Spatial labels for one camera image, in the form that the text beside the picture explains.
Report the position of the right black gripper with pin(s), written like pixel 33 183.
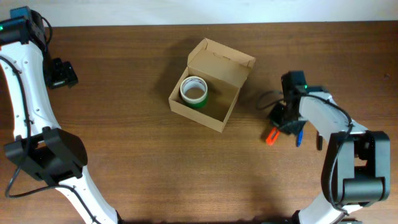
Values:
pixel 293 130

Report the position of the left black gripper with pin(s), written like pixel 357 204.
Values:
pixel 66 74

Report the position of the orange utility knife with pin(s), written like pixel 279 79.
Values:
pixel 273 136

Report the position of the black marker pen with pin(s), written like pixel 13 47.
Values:
pixel 319 141

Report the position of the brown cardboard box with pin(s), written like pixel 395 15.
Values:
pixel 225 71

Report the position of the green tape roll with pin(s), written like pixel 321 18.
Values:
pixel 195 103

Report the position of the cream masking tape roll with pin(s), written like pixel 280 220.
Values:
pixel 193 87

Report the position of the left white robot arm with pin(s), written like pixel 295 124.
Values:
pixel 46 156

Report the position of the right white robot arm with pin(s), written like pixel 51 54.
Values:
pixel 357 168

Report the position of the blue pen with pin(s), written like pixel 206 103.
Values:
pixel 299 138

